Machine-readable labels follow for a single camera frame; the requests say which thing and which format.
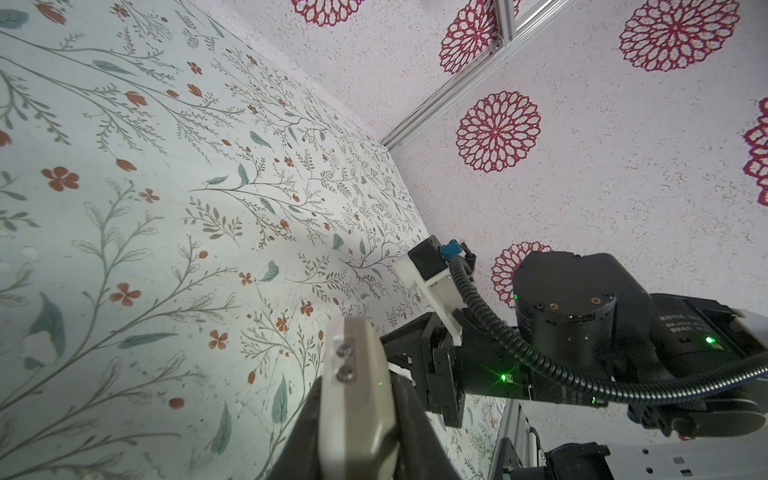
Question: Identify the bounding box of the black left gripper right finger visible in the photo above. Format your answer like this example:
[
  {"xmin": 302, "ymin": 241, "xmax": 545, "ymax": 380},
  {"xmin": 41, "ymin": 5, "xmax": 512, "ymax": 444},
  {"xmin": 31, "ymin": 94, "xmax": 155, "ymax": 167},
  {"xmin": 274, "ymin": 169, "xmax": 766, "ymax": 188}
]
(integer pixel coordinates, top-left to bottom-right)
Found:
[{"xmin": 391, "ymin": 373, "xmax": 459, "ymax": 480}]

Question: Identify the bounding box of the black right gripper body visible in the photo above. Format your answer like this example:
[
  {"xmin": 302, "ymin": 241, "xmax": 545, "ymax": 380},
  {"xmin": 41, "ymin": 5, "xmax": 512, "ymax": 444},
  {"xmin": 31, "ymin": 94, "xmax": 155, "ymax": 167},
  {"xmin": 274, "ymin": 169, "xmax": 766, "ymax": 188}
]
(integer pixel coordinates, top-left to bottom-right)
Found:
[{"xmin": 381, "ymin": 310, "xmax": 531, "ymax": 428}]

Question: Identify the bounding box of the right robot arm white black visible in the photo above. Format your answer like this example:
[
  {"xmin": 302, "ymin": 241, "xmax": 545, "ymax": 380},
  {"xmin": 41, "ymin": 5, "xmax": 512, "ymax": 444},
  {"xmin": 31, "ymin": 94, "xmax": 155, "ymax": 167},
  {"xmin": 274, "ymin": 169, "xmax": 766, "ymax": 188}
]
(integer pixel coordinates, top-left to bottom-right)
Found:
[{"xmin": 382, "ymin": 251, "xmax": 767, "ymax": 439}]

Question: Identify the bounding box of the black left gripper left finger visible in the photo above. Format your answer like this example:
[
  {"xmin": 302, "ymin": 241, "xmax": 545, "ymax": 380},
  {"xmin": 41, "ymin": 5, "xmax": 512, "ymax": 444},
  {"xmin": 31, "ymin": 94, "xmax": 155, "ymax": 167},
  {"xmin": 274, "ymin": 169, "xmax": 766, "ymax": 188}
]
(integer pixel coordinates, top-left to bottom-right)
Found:
[{"xmin": 267, "ymin": 377, "xmax": 322, "ymax": 480}]

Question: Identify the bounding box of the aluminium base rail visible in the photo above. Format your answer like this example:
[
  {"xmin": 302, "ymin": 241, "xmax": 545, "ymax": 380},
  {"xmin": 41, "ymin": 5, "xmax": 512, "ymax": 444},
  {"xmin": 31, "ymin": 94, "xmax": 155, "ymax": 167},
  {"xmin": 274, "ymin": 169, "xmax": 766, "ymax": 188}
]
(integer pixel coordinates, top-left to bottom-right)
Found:
[{"xmin": 487, "ymin": 400, "xmax": 546, "ymax": 479}]

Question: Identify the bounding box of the black corrugated right cable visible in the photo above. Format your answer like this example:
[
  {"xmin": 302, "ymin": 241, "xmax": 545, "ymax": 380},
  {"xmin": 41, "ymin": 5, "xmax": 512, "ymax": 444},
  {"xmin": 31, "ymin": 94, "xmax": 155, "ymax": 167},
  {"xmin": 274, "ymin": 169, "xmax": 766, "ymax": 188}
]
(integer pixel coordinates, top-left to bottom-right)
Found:
[{"xmin": 448, "ymin": 254, "xmax": 768, "ymax": 406}]

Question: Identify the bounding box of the beige remote control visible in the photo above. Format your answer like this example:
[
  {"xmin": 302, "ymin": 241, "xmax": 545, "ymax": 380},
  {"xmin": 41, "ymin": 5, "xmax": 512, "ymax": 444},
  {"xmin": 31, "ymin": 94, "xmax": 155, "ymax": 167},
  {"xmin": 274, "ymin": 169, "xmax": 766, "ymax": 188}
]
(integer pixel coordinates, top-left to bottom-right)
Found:
[{"xmin": 318, "ymin": 317, "xmax": 400, "ymax": 479}]

